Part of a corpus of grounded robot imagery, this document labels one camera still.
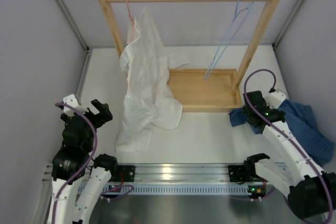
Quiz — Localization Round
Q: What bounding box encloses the blue checkered shirt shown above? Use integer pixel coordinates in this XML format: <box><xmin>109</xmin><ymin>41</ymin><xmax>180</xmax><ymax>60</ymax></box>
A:
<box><xmin>228</xmin><ymin>99</ymin><xmax>335</xmax><ymax>167</ymax></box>

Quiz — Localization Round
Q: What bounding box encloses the light blue wire hanger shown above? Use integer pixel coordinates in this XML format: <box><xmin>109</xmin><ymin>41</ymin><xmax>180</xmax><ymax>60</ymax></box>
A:
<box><xmin>204</xmin><ymin>0</ymin><xmax>254</xmax><ymax>81</ymax></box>

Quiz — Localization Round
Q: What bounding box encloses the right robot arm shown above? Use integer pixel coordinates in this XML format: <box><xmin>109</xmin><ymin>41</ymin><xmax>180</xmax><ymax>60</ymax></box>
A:
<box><xmin>244</xmin><ymin>89</ymin><xmax>335</xmax><ymax>223</ymax></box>

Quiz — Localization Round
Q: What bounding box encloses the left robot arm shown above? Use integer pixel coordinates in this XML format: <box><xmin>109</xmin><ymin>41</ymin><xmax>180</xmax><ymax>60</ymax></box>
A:
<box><xmin>47</xmin><ymin>94</ymin><xmax>119</xmax><ymax>223</ymax></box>

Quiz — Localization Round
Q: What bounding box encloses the white shirt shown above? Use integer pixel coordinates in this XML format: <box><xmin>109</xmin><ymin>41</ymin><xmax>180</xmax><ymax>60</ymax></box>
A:
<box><xmin>116</xmin><ymin>8</ymin><xmax>189</xmax><ymax>152</ymax></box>

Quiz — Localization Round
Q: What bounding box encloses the wooden clothes rack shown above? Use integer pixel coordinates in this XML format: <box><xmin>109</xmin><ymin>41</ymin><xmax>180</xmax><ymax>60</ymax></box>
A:
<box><xmin>98</xmin><ymin>0</ymin><xmax>280</xmax><ymax>112</ymax></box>

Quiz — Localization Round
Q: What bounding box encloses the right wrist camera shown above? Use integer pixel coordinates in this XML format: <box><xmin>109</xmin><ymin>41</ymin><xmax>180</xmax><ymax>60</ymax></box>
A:
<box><xmin>265</xmin><ymin>90</ymin><xmax>287</xmax><ymax>109</ymax></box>

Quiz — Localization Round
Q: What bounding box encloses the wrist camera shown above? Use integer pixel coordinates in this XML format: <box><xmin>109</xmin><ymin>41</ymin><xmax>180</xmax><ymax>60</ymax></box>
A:
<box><xmin>62</xmin><ymin>94</ymin><xmax>88</xmax><ymax>117</ymax></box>
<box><xmin>265</xmin><ymin>90</ymin><xmax>287</xmax><ymax>109</ymax></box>

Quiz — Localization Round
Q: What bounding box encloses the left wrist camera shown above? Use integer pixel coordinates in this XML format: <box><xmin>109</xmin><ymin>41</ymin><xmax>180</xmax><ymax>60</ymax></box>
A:
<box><xmin>62</xmin><ymin>94</ymin><xmax>88</xmax><ymax>117</ymax></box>

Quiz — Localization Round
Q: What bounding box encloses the aluminium mounting rail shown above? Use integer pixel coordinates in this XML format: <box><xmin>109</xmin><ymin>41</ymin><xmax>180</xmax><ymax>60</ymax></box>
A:
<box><xmin>41</xmin><ymin>163</ymin><xmax>310</xmax><ymax>183</ymax></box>

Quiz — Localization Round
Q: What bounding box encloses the pink wire hanger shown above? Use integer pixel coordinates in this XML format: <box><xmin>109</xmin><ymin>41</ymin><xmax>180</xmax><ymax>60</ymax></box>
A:
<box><xmin>126</xmin><ymin>0</ymin><xmax>135</xmax><ymax>41</ymax></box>

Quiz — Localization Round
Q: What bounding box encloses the slotted cable duct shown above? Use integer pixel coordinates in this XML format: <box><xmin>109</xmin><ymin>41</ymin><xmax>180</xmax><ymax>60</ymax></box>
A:
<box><xmin>76</xmin><ymin>184</ymin><xmax>266</xmax><ymax>195</ymax></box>

